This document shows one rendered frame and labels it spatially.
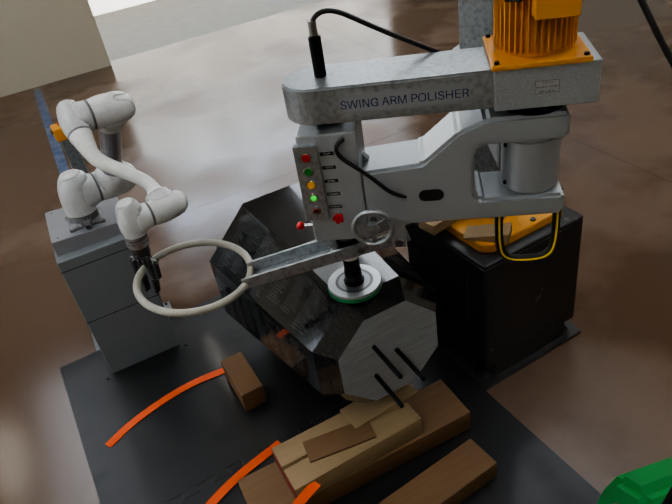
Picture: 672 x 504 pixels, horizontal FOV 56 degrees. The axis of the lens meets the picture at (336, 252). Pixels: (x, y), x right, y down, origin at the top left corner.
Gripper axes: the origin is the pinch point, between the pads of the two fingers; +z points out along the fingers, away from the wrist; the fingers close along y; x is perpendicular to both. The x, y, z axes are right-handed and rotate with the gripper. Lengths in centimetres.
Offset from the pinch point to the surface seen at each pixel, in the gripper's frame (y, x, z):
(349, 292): 87, 10, -5
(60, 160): -304, 255, 98
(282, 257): 57, 14, -14
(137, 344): -54, 32, 78
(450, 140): 123, 16, -70
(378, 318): 98, 9, 5
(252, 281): 49, 1, -10
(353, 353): 90, 0, 17
